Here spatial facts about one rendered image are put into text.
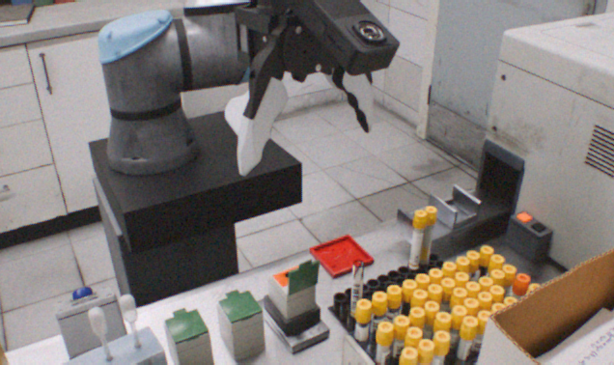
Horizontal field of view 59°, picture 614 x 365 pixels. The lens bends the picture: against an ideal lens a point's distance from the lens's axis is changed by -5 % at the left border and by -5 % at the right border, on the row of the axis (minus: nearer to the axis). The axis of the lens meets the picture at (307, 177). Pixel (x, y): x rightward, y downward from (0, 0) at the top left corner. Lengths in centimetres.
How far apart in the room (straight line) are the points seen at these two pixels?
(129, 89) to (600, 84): 64
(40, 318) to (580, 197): 180
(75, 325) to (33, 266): 173
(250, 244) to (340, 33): 188
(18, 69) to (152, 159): 133
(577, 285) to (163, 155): 61
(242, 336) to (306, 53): 33
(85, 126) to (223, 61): 145
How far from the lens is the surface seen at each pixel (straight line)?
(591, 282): 68
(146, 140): 89
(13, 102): 221
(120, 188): 88
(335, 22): 44
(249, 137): 49
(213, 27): 87
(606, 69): 75
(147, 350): 58
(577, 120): 78
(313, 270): 64
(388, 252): 84
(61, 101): 223
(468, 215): 87
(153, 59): 86
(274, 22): 49
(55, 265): 237
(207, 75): 88
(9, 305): 226
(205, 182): 86
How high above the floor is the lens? 140
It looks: 31 degrees down
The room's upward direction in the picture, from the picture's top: straight up
